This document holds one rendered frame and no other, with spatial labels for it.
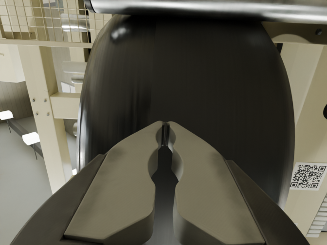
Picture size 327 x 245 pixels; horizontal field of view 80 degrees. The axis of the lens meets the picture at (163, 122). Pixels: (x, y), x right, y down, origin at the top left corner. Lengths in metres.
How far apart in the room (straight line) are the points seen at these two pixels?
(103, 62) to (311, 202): 0.55
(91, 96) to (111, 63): 0.05
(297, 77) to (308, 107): 0.06
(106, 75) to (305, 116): 0.38
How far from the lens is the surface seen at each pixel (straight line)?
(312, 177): 0.56
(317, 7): 0.34
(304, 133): 0.49
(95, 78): 0.26
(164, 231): 0.27
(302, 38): 0.45
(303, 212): 0.63
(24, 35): 1.02
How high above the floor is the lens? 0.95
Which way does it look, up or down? 24 degrees up
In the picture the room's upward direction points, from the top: 177 degrees counter-clockwise
